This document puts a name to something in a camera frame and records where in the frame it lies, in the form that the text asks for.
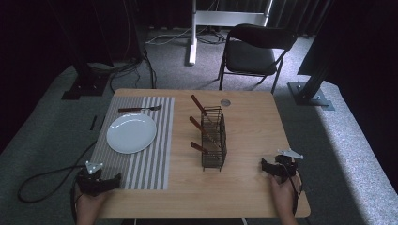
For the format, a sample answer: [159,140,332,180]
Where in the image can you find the wooden handled utensil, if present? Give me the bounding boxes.
[189,115,222,150]
[190,141,220,159]
[191,94,220,126]

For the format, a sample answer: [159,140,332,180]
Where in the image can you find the dark wire cutlery rack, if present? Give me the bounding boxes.
[200,105,228,173]

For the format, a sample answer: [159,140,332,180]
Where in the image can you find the wooden handled fork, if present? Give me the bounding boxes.
[117,104,163,113]

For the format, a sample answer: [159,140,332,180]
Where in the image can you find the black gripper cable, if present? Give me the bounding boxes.
[281,163,304,218]
[16,140,99,204]

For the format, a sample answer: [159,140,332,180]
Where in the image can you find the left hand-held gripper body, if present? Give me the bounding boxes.
[76,160,109,198]

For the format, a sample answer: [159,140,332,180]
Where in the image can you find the white desk frame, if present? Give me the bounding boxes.
[187,0,274,67]

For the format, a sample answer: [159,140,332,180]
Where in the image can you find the grey striped placemat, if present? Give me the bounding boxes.
[89,96,176,191]

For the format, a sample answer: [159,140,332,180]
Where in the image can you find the black metal stand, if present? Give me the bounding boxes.
[286,0,336,113]
[46,0,111,101]

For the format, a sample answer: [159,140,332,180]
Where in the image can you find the bundle of floor cables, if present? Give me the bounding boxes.
[87,0,227,94]

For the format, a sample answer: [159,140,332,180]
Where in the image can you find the white round plate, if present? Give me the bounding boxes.
[106,112,158,155]

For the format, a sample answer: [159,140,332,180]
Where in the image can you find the black folding chair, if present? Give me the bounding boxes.
[217,22,298,95]

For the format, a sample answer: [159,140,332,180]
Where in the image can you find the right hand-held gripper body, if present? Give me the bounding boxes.
[273,147,305,185]

